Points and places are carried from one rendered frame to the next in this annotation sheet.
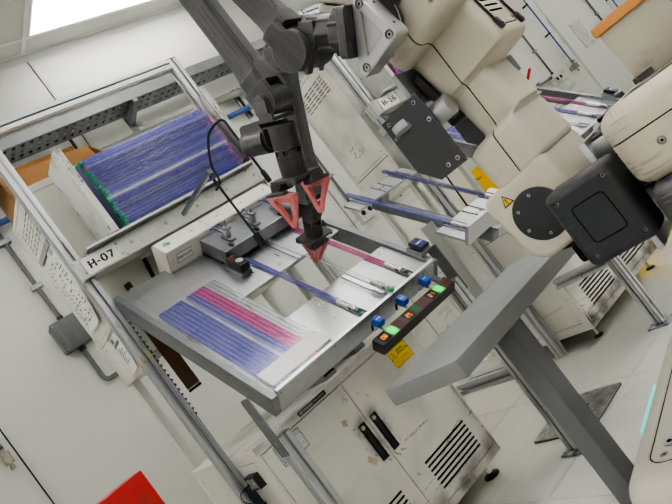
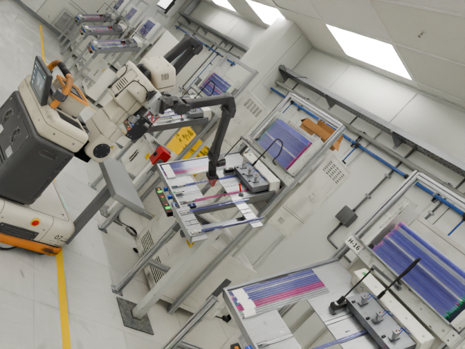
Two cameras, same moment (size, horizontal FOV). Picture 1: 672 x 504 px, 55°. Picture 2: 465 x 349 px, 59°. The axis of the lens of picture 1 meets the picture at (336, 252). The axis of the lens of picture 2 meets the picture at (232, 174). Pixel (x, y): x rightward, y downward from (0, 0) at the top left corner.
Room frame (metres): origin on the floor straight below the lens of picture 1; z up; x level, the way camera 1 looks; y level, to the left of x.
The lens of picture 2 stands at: (1.98, -2.92, 1.41)
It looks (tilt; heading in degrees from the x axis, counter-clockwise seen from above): 6 degrees down; 89
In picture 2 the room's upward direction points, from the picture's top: 43 degrees clockwise
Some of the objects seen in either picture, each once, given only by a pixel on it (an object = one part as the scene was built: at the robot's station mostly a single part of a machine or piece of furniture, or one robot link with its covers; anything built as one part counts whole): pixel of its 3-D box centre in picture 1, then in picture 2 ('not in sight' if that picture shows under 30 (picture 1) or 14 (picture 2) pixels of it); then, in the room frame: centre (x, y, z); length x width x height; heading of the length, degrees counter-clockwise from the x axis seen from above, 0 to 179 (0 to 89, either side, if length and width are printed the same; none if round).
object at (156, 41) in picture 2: not in sight; (131, 59); (-0.49, 4.23, 0.95); 1.36 x 0.82 x 1.90; 36
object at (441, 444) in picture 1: (346, 467); (191, 257); (2.27, 0.43, 0.31); 0.70 x 0.65 x 0.62; 126
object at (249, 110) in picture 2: not in sight; (191, 135); (1.44, 1.62, 0.95); 1.35 x 0.82 x 1.90; 36
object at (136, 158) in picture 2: not in sight; (160, 145); (1.28, 1.49, 0.66); 1.01 x 0.73 x 1.31; 36
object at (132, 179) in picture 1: (162, 169); (286, 145); (2.20, 0.31, 1.52); 0.51 x 0.13 x 0.27; 126
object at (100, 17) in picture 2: not in sight; (108, 29); (-2.18, 6.59, 0.95); 1.37 x 0.82 x 1.90; 36
